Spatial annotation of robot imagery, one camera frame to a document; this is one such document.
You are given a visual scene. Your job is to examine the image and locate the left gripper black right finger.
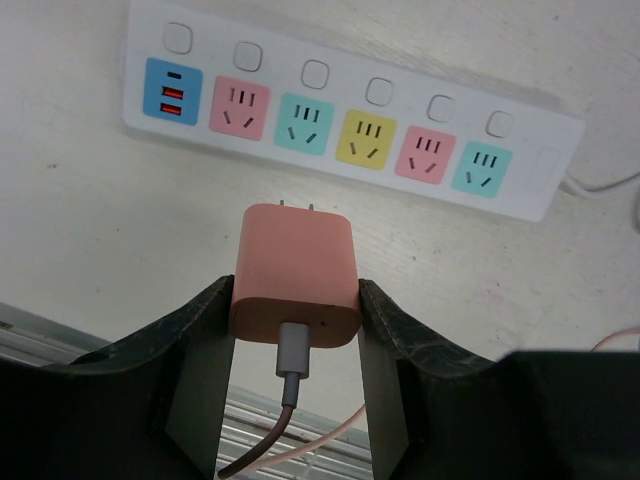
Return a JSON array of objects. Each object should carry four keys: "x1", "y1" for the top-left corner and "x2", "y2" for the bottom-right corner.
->
[{"x1": 359, "y1": 280, "x2": 639, "y2": 479}]

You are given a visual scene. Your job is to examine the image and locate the pink charger plug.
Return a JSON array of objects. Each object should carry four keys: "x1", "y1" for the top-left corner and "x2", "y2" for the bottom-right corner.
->
[{"x1": 229, "y1": 203, "x2": 362, "y2": 349}]

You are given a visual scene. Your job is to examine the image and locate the white colourful power strip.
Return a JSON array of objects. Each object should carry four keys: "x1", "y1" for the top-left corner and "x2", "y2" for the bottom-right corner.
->
[{"x1": 123, "y1": 1, "x2": 585, "y2": 221}]

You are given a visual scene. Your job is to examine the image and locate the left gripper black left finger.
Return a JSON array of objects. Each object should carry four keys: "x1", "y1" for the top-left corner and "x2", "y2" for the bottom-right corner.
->
[{"x1": 0, "y1": 273, "x2": 236, "y2": 480}]

